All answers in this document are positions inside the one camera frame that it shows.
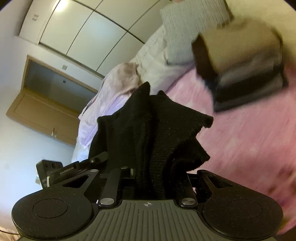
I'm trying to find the stack of folded dark clothes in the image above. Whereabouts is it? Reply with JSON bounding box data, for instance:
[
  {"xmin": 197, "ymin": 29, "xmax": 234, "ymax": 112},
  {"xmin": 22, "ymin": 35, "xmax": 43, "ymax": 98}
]
[{"xmin": 192, "ymin": 19, "xmax": 288, "ymax": 112}]

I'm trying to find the pink folded quilt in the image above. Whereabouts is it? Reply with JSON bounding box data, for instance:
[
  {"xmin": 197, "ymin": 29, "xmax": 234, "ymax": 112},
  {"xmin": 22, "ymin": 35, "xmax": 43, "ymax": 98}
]
[{"xmin": 71, "ymin": 63, "xmax": 139, "ymax": 162}]

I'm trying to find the grey striped duvet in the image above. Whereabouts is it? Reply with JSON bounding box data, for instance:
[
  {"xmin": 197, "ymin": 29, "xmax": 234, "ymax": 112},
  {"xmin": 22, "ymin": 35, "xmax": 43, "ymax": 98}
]
[{"xmin": 131, "ymin": 26, "xmax": 193, "ymax": 95}]

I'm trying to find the pink rose bedspread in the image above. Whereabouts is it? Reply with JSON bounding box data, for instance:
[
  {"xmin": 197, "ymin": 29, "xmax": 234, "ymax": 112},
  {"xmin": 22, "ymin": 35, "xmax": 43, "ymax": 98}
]
[{"xmin": 167, "ymin": 68, "xmax": 296, "ymax": 233}]

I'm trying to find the white wardrobe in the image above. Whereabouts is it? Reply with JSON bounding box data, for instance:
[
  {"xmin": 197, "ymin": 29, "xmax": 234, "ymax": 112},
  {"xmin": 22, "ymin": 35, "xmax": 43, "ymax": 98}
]
[{"xmin": 20, "ymin": 1, "xmax": 170, "ymax": 76}]

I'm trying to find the wooden door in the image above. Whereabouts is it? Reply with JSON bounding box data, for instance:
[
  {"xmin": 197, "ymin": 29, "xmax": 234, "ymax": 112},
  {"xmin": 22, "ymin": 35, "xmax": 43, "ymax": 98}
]
[{"xmin": 6, "ymin": 55, "xmax": 97, "ymax": 146}]

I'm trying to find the black sweater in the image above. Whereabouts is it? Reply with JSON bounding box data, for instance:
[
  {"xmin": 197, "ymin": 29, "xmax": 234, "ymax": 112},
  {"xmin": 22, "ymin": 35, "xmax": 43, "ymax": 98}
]
[{"xmin": 88, "ymin": 81, "xmax": 214, "ymax": 180}]

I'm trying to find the grey checked pillow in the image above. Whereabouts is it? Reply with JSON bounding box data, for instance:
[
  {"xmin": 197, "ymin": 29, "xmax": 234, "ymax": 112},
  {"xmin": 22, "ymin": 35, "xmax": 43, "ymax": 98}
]
[{"xmin": 161, "ymin": 0, "xmax": 232, "ymax": 65}]

